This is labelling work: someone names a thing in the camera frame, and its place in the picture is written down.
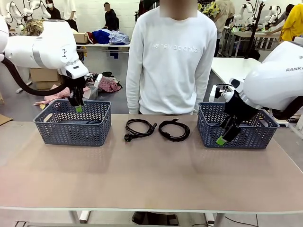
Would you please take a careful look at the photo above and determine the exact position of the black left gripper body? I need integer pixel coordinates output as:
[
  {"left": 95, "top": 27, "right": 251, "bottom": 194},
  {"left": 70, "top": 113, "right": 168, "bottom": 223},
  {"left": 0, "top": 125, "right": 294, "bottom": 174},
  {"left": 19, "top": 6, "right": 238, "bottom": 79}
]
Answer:
[{"left": 62, "top": 75, "right": 87, "bottom": 92}]

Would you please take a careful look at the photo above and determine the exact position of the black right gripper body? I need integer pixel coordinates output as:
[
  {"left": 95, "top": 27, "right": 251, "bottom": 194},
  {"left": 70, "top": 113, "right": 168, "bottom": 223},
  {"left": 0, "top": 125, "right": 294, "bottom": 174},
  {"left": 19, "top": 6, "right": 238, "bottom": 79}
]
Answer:
[{"left": 223, "top": 91, "right": 260, "bottom": 123}]

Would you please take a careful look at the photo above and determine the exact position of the black cable with plug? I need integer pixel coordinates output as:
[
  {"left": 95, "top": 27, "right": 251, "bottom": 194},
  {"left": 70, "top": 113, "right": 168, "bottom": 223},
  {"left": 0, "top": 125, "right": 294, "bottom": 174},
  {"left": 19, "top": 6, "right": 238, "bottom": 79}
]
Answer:
[{"left": 125, "top": 118, "right": 158, "bottom": 142}]

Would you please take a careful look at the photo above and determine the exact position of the person's left forearm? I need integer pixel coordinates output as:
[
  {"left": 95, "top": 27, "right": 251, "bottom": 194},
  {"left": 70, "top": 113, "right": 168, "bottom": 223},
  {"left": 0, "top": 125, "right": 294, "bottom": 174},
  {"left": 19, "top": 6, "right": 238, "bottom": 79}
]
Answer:
[{"left": 193, "top": 78, "right": 213, "bottom": 114}]

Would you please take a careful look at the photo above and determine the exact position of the person's right forearm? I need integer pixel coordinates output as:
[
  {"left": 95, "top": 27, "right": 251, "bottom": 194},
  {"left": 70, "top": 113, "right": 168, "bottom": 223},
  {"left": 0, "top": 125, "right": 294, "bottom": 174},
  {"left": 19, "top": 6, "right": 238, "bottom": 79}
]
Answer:
[{"left": 125, "top": 78, "right": 143, "bottom": 116}]

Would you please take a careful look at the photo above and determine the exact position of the red checkered cloth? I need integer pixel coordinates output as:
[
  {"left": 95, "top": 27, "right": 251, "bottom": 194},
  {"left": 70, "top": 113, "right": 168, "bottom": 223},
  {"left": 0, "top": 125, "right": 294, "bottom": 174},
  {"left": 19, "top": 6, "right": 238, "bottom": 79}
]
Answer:
[{"left": 35, "top": 85, "right": 71, "bottom": 107}]

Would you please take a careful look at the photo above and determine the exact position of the clear plastic box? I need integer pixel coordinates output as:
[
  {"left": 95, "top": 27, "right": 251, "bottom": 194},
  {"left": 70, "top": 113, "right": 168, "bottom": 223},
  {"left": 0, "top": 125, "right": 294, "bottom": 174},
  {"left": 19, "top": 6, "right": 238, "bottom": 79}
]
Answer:
[{"left": 84, "top": 85, "right": 99, "bottom": 101}]

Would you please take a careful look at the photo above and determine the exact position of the blue-grey plastic basket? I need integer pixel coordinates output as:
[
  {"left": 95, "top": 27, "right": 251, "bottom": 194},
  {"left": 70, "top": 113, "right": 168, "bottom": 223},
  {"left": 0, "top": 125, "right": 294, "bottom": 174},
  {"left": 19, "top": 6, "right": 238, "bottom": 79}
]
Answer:
[
  {"left": 197, "top": 101, "right": 280, "bottom": 150},
  {"left": 33, "top": 99, "right": 112, "bottom": 147}
]

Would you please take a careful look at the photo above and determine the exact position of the large cardboard box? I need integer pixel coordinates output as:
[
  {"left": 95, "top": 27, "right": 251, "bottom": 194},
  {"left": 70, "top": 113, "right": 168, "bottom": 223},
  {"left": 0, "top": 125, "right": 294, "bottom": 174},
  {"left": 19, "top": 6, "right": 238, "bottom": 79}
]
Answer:
[{"left": 29, "top": 67, "right": 64, "bottom": 90}]

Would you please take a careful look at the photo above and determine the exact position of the small cardboard box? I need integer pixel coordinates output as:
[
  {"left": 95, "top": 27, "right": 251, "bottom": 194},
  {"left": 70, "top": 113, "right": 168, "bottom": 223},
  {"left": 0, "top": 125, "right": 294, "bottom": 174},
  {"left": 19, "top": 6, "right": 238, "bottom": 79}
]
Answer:
[{"left": 72, "top": 32, "right": 90, "bottom": 44}]

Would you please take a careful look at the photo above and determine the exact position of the white clothes table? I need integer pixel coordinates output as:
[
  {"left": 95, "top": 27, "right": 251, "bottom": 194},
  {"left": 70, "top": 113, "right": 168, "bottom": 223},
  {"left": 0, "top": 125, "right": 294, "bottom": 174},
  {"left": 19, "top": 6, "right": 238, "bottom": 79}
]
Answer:
[{"left": 75, "top": 41, "right": 131, "bottom": 57}]

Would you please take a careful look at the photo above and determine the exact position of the blue clothes pile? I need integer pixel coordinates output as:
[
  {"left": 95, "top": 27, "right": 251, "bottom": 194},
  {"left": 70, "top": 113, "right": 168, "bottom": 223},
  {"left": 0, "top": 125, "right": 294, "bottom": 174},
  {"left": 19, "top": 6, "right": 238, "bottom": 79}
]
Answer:
[{"left": 92, "top": 29, "right": 131, "bottom": 45}]

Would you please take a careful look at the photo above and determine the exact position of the camouflage cloth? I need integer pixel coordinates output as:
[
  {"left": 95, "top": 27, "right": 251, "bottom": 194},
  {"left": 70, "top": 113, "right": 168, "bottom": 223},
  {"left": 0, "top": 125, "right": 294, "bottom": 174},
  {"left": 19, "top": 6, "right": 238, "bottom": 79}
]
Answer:
[{"left": 25, "top": 18, "right": 45, "bottom": 36}]

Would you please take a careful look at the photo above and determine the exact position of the person in white shirt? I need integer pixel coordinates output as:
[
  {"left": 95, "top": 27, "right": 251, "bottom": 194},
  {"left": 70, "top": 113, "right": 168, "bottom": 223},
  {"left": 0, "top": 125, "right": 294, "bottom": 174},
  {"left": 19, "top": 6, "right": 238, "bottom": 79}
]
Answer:
[{"left": 60, "top": 0, "right": 78, "bottom": 31}]

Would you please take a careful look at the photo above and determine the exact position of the flat cardboard piece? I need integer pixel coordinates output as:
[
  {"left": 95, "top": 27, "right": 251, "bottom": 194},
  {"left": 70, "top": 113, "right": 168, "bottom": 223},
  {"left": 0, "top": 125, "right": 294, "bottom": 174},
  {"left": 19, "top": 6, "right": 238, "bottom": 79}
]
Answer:
[{"left": 0, "top": 113, "right": 14, "bottom": 126}]

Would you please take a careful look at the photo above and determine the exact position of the seated person in black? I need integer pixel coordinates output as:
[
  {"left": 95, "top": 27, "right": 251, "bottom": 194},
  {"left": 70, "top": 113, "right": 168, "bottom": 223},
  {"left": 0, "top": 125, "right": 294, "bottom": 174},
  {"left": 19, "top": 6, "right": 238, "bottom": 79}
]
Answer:
[{"left": 103, "top": 2, "right": 119, "bottom": 31}]

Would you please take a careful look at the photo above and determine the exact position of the masked person in black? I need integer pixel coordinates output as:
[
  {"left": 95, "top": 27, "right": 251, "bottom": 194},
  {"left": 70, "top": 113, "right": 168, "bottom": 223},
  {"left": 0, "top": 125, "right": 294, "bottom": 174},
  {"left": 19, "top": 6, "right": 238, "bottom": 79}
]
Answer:
[{"left": 46, "top": 0, "right": 62, "bottom": 21}]

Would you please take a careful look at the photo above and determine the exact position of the person in white sweater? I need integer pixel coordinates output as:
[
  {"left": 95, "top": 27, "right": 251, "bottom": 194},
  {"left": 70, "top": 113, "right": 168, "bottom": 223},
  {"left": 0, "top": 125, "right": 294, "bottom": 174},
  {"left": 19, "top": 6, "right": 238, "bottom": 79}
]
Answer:
[{"left": 125, "top": 0, "right": 217, "bottom": 116}]

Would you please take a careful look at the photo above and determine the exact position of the black tripod pole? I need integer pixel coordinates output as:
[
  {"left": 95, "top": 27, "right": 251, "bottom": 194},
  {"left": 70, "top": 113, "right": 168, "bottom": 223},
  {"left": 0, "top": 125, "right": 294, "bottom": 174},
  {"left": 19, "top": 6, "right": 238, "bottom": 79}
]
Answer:
[{"left": 243, "top": 0, "right": 265, "bottom": 60}]

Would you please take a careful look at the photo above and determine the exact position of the person in beige jacket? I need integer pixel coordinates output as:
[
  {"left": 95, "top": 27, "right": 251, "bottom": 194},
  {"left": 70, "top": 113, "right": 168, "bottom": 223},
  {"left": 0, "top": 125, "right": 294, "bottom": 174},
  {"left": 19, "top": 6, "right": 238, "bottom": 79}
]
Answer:
[{"left": 213, "top": 0, "right": 237, "bottom": 57}]

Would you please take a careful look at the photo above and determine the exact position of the small white robot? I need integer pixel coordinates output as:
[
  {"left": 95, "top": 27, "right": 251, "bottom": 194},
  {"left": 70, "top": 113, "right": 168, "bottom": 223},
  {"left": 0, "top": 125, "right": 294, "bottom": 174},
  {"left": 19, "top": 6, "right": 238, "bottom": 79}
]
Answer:
[
  {"left": 262, "top": 4, "right": 282, "bottom": 30},
  {"left": 234, "top": 2, "right": 256, "bottom": 26}
]

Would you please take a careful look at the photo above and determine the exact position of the person in yellow shirt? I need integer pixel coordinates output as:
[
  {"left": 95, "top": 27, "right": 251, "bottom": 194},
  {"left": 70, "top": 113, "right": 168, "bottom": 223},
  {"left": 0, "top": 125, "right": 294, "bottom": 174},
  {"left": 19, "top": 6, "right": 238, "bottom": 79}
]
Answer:
[{"left": 280, "top": 3, "right": 303, "bottom": 42}]

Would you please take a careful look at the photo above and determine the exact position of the black floor plate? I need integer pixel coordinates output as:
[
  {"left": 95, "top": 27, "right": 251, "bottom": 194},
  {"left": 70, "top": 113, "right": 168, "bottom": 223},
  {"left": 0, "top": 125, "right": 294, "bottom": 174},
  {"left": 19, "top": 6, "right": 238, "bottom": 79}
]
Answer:
[{"left": 132, "top": 211, "right": 180, "bottom": 227}]

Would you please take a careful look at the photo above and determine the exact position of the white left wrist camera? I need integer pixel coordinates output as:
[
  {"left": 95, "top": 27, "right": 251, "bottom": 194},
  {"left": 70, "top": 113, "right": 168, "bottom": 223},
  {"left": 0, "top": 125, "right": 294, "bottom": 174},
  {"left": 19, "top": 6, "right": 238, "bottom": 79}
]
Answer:
[{"left": 84, "top": 73, "right": 104, "bottom": 88}]

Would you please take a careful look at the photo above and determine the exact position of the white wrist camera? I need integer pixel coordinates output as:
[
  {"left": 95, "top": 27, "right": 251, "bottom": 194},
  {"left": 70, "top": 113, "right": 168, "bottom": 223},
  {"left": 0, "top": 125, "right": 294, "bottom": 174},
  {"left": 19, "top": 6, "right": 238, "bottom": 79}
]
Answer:
[
  {"left": 211, "top": 84, "right": 234, "bottom": 103},
  {"left": 84, "top": 73, "right": 104, "bottom": 88}
]

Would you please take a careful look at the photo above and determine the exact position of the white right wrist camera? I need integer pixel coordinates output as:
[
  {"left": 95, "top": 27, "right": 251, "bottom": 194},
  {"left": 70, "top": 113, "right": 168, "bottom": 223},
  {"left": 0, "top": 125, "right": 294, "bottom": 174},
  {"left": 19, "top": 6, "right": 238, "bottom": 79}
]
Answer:
[{"left": 211, "top": 84, "right": 234, "bottom": 103}]

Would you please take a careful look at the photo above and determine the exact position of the black right arm hose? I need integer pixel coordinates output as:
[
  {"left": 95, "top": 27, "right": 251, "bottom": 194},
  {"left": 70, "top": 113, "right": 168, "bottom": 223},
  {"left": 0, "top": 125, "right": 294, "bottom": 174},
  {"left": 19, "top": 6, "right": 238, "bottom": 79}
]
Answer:
[{"left": 271, "top": 96, "right": 303, "bottom": 120}]

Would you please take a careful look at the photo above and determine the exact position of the black arm hose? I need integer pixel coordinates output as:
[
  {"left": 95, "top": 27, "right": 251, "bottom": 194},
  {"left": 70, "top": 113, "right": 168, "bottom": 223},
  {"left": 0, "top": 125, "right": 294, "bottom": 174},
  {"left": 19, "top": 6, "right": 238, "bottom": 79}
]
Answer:
[
  {"left": 0, "top": 56, "right": 71, "bottom": 96},
  {"left": 271, "top": 96, "right": 303, "bottom": 120}
]

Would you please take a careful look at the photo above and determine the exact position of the black left arm hose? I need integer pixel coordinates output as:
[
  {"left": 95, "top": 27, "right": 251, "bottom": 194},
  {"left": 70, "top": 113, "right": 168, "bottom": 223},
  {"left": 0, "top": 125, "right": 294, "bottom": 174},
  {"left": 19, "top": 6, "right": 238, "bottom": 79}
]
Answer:
[{"left": 0, "top": 56, "right": 71, "bottom": 96}]

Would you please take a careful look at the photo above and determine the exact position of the black coiled power cable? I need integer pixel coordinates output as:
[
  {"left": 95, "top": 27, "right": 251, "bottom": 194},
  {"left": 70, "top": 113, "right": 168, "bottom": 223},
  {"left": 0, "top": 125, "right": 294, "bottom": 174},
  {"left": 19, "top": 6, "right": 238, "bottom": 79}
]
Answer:
[{"left": 158, "top": 118, "right": 191, "bottom": 142}]

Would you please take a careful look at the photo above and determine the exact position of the white table frame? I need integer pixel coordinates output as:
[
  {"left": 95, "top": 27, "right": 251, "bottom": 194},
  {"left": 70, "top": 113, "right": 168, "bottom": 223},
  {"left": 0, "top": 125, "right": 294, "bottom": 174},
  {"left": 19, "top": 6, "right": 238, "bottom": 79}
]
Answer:
[{"left": 14, "top": 207, "right": 223, "bottom": 227}]

